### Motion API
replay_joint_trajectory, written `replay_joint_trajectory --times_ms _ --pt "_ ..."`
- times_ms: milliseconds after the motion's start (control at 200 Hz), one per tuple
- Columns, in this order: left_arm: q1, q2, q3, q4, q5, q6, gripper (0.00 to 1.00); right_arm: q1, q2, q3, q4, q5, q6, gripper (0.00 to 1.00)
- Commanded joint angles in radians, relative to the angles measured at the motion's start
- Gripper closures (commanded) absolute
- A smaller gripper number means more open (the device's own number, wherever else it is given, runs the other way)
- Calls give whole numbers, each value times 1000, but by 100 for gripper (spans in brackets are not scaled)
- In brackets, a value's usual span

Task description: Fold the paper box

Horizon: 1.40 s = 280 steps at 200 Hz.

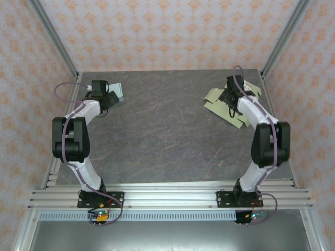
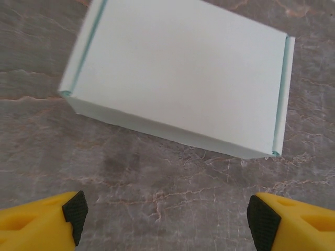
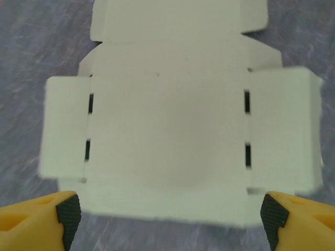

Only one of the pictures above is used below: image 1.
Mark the light blue paper box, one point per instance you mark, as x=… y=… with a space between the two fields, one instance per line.
x=119 y=90

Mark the light green paper box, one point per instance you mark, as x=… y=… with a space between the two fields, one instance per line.
x=213 y=95

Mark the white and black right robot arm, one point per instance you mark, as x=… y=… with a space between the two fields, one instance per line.
x=269 y=146

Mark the grey metal sheet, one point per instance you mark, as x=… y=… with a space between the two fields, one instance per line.
x=170 y=235

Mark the aluminium side rail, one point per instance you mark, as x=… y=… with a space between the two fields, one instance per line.
x=53 y=172
x=265 y=86

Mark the aluminium frame post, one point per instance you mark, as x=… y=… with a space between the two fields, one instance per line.
x=56 y=39
x=284 y=39

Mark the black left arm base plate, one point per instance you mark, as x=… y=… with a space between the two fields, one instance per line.
x=117 y=199

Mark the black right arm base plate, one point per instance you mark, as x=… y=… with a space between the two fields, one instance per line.
x=223 y=199

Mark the aluminium cross rail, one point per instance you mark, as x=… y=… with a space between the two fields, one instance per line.
x=170 y=198

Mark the aluminium frame bar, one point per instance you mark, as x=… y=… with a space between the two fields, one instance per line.
x=312 y=232
x=26 y=232

